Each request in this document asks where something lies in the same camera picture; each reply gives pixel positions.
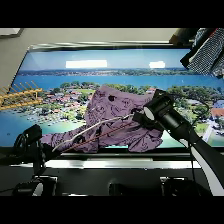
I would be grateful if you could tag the silver frame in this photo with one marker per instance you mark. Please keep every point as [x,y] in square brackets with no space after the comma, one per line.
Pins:
[110,164]

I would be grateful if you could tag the black and white checked garment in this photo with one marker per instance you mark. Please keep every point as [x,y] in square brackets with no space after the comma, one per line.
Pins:
[206,53]

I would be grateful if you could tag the purple printed long-sleeved shirt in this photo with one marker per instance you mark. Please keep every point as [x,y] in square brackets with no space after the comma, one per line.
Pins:
[113,106]

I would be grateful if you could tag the brown clothes hanger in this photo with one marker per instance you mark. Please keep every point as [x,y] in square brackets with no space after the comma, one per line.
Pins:
[96,126]

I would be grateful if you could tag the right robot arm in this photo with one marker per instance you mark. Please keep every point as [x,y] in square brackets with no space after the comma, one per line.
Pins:
[176,123]

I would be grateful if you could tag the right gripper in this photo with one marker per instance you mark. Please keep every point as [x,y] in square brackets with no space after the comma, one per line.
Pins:
[140,119]

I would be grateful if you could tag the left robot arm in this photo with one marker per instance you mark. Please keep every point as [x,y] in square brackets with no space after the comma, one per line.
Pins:
[31,143]

